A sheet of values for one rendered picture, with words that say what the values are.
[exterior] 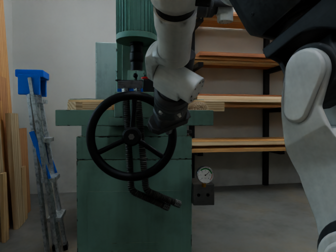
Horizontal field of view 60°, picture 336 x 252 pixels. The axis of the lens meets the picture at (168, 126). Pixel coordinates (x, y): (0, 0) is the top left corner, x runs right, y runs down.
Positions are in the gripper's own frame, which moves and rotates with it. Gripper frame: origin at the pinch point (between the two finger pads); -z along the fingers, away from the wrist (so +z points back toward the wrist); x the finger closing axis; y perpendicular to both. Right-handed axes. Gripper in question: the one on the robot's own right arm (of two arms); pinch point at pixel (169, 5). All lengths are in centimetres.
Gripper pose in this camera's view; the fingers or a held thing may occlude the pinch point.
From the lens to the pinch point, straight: 129.1
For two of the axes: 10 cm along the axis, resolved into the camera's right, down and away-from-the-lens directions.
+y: -0.3, 7.8, 6.3
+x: 0.5, 6.3, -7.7
